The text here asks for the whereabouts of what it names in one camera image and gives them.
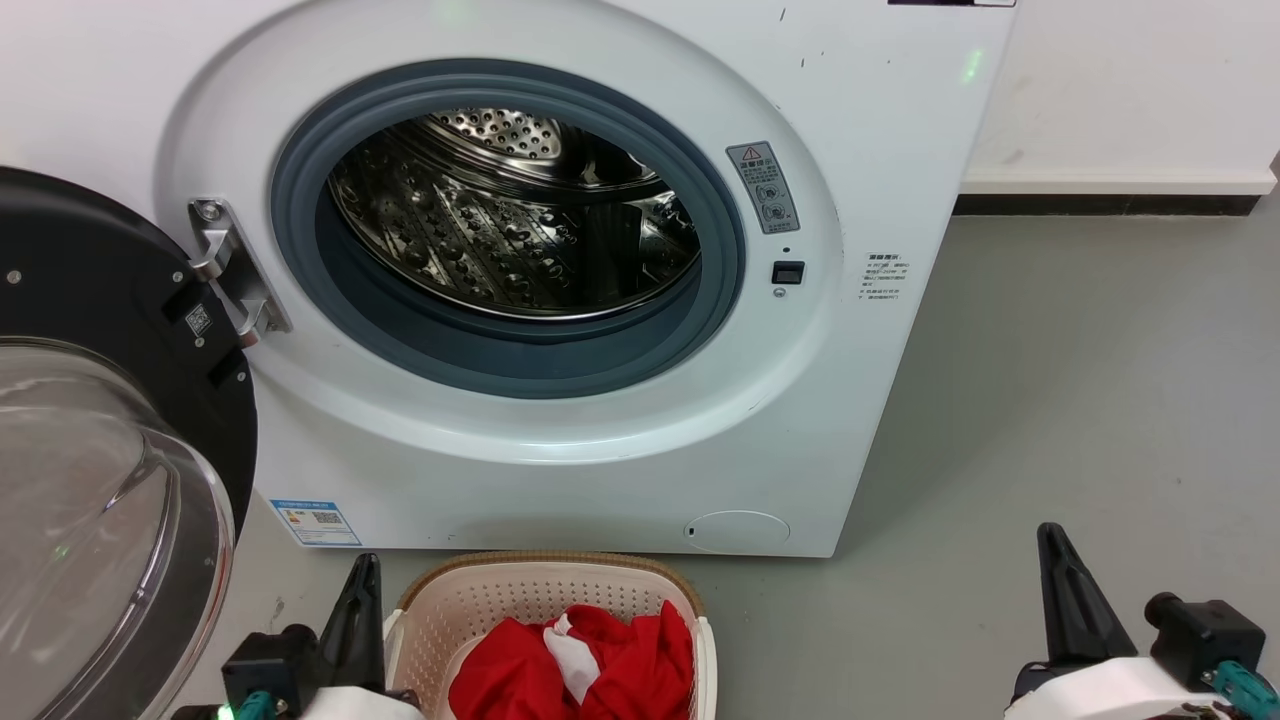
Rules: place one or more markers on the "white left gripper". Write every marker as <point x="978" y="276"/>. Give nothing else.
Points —
<point x="360" y="705"/>

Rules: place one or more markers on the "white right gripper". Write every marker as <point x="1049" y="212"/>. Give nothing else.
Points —
<point x="1110" y="695"/>

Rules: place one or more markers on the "red and white garment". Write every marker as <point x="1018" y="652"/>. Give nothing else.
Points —
<point x="640" y="670"/>

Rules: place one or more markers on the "cream plastic laundry basket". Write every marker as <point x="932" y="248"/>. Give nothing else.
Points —
<point x="480" y="605"/>

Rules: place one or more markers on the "stainless steel washing machine drum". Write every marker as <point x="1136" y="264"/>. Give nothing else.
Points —
<point x="500" y="230"/>

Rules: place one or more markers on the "washing machine glass door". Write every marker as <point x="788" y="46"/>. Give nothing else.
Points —
<point x="90" y="280"/>

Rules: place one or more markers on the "blue energy label sticker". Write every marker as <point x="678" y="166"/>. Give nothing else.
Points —
<point x="315" y="523"/>

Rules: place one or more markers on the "grey rubber door gasket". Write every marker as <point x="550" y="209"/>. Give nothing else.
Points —
<point x="500" y="362"/>

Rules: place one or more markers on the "white front-load washing machine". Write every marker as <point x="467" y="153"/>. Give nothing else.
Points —
<point x="620" y="470"/>

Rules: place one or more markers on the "round white filter cover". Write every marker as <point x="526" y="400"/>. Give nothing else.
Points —
<point x="738" y="532"/>

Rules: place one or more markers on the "white QR code sticker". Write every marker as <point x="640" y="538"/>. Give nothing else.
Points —
<point x="198" y="320"/>

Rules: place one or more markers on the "silver metal door hinge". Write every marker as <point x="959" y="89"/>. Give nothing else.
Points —
<point x="236" y="280"/>

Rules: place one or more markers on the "small printed text sticker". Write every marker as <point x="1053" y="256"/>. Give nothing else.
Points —
<point x="884" y="277"/>

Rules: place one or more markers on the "black baseboard strip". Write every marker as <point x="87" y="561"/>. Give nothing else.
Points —
<point x="1100" y="205"/>

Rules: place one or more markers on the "white baseboard moulding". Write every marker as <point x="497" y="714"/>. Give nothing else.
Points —
<point x="1110" y="182"/>

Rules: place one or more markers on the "black door latch socket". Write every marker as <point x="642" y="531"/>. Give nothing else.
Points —
<point x="788" y="273"/>

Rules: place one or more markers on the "grey warning label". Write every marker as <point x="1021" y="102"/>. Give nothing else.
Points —
<point x="763" y="188"/>

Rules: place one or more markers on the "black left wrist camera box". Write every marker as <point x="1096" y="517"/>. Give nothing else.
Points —
<point x="265" y="665"/>

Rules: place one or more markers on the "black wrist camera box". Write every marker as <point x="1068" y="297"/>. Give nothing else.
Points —
<point x="265" y="665"/>
<point x="1205" y="635"/>

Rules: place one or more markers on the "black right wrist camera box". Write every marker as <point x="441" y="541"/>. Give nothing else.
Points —
<point x="1205" y="635"/>

